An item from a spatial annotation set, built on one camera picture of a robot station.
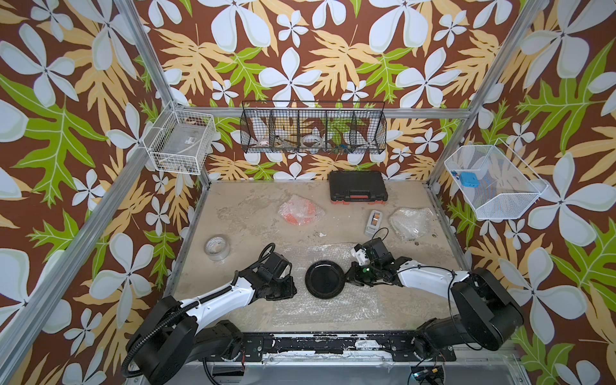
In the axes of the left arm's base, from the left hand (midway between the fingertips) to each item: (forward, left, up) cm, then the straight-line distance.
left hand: (297, 288), depth 85 cm
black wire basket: (+58, -7, +28) cm, 64 cm away
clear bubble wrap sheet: (+43, +2, 0) cm, 43 cm away
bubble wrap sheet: (+28, -48, +1) cm, 55 cm away
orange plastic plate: (+32, -1, +3) cm, 32 cm away
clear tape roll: (+16, +33, -1) cm, 37 cm away
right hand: (+4, -15, +1) cm, 16 cm away
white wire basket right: (+28, -69, +26) cm, 79 cm away
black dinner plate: (+4, -10, -1) cm, 11 cm away
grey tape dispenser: (+28, -32, +1) cm, 43 cm away
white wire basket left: (+43, +43, +32) cm, 69 cm away
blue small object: (+32, -63, +24) cm, 74 cm away
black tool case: (+52, -28, -2) cm, 60 cm away
